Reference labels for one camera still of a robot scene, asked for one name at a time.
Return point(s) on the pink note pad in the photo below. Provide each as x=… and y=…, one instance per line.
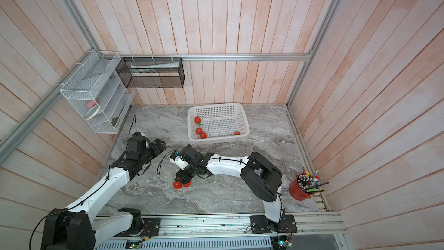
x=90, y=104

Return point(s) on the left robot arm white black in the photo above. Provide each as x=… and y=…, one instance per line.
x=74, y=227

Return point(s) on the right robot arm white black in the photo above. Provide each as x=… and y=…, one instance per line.
x=262, y=177

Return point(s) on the black mesh wall basket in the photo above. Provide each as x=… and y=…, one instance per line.
x=151, y=72

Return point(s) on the white perforated plastic basket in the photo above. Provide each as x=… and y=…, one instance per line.
x=219, y=121

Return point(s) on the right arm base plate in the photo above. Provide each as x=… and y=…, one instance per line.
x=261, y=225

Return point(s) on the roll of tape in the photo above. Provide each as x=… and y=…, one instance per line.
x=92, y=112

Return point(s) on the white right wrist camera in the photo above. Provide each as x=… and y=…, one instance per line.
x=176, y=159

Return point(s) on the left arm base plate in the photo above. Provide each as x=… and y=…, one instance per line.
x=146, y=227

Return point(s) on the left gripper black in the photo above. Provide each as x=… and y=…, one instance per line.
x=154, y=147

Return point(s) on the white wire wall shelf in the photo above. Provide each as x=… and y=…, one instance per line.
x=95, y=78

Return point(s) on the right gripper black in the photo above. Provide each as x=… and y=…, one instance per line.
x=183, y=178

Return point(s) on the red pen cup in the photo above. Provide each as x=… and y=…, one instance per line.
x=296, y=192

